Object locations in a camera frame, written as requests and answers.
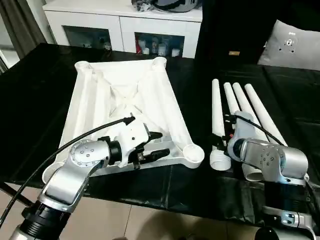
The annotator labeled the white plastic table leg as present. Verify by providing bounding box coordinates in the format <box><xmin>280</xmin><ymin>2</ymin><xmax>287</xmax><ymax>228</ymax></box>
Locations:
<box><xmin>209</xmin><ymin>78</ymin><xmax>232</xmax><ymax>171</ymax></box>
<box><xmin>231</xmin><ymin>82</ymin><xmax>271</xmax><ymax>146</ymax></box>
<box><xmin>223</xmin><ymin>82</ymin><xmax>266</xmax><ymax>183</ymax></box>
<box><xmin>243</xmin><ymin>83</ymin><xmax>288</xmax><ymax>148</ymax></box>

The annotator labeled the white plastic table top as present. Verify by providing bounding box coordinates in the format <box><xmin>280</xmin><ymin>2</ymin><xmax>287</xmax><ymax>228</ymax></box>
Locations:
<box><xmin>41</xmin><ymin>56</ymin><xmax>206</xmax><ymax>186</ymax></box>

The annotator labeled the black cabinet with gold label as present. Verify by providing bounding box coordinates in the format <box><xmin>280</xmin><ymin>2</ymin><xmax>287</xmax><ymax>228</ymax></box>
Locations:
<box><xmin>194</xmin><ymin>0</ymin><xmax>278</xmax><ymax>66</ymax></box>

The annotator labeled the grey pillow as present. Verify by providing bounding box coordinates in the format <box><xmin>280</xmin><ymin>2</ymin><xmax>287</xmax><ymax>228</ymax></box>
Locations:
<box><xmin>257</xmin><ymin>19</ymin><xmax>320</xmax><ymax>71</ymax></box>

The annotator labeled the black mat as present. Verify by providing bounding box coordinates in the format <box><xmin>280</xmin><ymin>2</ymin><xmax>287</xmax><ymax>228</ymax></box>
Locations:
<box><xmin>0</xmin><ymin>42</ymin><xmax>320</xmax><ymax>226</ymax></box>

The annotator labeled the white sideboard with glass doors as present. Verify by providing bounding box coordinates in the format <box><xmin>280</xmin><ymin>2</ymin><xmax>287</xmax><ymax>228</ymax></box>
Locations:
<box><xmin>42</xmin><ymin>3</ymin><xmax>203</xmax><ymax>60</ymax></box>

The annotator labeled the crumpled patterned bag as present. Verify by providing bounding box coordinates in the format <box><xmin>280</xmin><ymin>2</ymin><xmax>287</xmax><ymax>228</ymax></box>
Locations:
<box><xmin>131</xmin><ymin>0</ymin><xmax>154</xmax><ymax>12</ymax></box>

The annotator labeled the black metal table leg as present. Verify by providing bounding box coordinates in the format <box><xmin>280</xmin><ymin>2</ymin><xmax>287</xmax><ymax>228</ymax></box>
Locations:
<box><xmin>0</xmin><ymin>182</ymin><xmax>33</xmax><ymax>208</ymax></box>

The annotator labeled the grey curtain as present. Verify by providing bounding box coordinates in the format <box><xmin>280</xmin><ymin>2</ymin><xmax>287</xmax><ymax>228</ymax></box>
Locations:
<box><xmin>0</xmin><ymin>0</ymin><xmax>48</xmax><ymax>60</ymax></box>

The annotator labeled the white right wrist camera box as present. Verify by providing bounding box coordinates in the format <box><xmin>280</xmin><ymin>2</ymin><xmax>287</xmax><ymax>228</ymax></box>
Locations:
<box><xmin>232</xmin><ymin>111</ymin><xmax>255</xmax><ymax>143</ymax></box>

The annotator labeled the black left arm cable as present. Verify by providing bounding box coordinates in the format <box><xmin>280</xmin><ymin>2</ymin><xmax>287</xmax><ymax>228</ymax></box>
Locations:
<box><xmin>0</xmin><ymin>116</ymin><xmax>136</xmax><ymax>236</ymax></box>

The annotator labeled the grey bag with black strap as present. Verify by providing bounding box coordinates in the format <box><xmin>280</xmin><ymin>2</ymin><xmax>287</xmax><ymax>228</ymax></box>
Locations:
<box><xmin>152</xmin><ymin>0</ymin><xmax>198</xmax><ymax>13</ymax></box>

